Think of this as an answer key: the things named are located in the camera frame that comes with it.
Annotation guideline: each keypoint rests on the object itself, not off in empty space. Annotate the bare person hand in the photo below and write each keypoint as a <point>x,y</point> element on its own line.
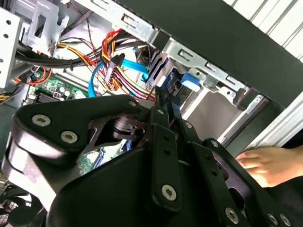
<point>272,163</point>

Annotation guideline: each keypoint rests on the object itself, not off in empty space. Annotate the hard disk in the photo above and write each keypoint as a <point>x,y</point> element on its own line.
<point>190,81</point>

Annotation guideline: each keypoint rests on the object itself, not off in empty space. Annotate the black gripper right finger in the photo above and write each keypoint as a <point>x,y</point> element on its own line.
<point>213,170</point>

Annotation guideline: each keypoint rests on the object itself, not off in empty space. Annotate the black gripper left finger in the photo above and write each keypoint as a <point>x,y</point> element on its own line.
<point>59,111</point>

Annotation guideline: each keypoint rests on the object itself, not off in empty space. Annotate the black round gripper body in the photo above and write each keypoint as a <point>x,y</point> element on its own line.
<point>106,201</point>

